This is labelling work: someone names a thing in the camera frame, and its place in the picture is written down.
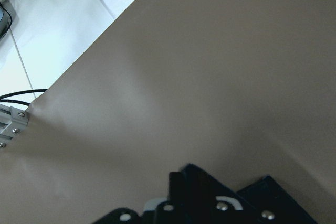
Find black printed t-shirt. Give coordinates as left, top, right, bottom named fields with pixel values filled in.
left=181, top=163, right=320, bottom=224

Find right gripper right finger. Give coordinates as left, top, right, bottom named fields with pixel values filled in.
left=181, top=165, right=236, bottom=208

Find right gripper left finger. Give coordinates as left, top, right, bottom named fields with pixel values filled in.
left=168, top=172, right=190, bottom=208

